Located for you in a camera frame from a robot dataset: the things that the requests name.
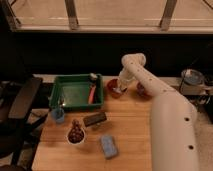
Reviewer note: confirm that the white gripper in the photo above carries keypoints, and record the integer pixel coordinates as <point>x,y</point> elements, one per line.
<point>122,84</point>

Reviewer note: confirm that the light blue towel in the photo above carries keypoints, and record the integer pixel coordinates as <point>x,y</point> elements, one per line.
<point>117,90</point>

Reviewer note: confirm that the red bowl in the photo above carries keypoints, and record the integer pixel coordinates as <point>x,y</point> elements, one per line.
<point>111,87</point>

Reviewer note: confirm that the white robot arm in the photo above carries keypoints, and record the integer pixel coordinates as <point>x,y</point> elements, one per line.
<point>172,118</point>

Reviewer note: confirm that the purple bowl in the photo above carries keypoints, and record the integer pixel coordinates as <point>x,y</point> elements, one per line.
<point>141,91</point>

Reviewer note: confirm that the white bowl with brown food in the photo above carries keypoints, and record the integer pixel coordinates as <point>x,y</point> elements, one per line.
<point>76,135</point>

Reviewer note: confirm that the black eraser block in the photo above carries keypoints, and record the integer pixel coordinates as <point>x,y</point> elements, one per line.
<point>94,119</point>

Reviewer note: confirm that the green plastic tray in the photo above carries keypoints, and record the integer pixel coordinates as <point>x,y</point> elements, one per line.
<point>71,92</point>

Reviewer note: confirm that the blue sponge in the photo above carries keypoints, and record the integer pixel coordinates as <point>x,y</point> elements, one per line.
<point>108,146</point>

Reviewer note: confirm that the grey round container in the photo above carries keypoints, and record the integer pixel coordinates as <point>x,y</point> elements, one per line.
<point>192,77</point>

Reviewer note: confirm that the blue cup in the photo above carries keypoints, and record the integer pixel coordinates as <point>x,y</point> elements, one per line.
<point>58,115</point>

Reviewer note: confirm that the black office chair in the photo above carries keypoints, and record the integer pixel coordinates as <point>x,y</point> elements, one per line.
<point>14,128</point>

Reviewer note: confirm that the orange handled brush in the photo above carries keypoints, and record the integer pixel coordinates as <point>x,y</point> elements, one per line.
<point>93,78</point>

